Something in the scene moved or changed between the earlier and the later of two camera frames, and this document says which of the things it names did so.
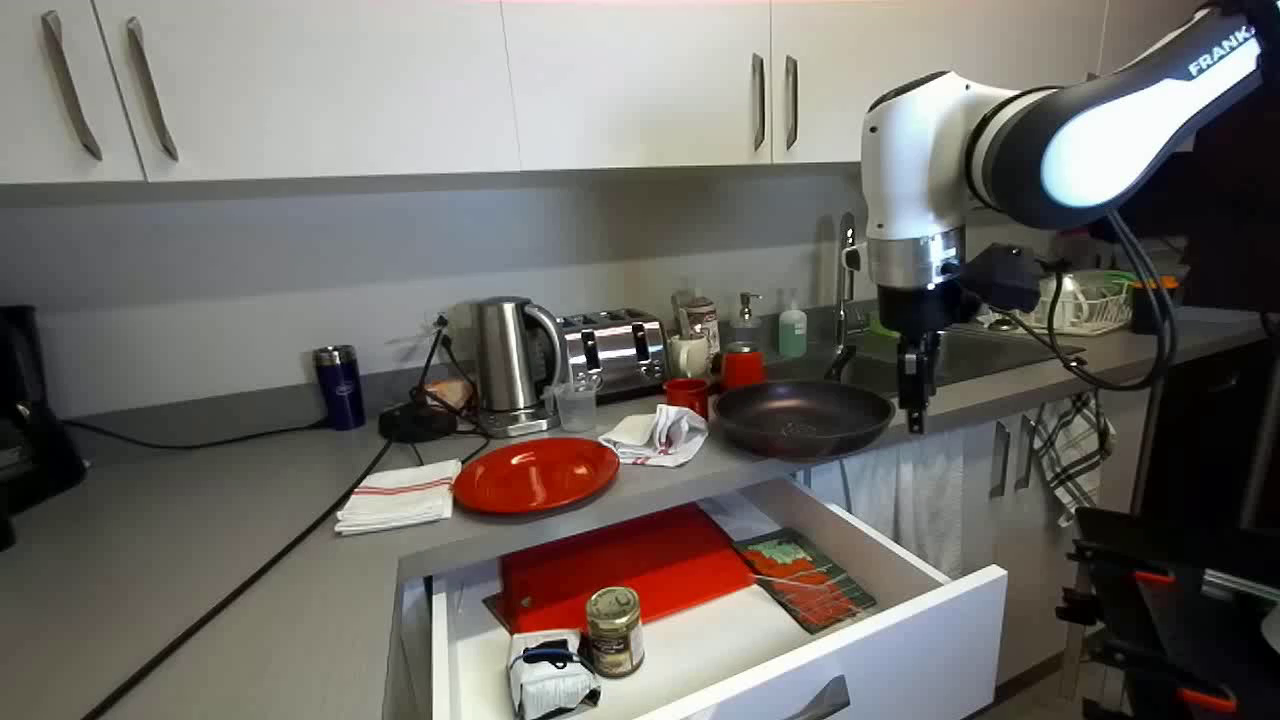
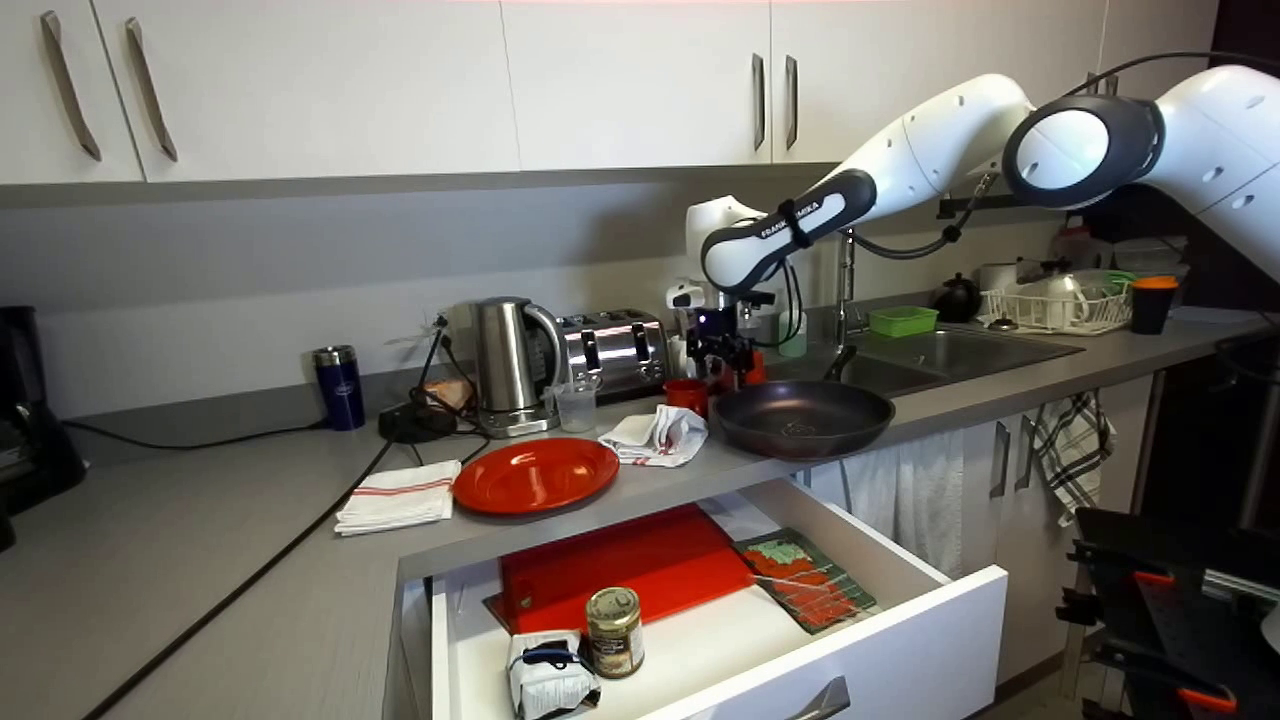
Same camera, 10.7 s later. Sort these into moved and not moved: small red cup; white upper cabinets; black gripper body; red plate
Moved: black gripper body
Not moved: small red cup; red plate; white upper cabinets
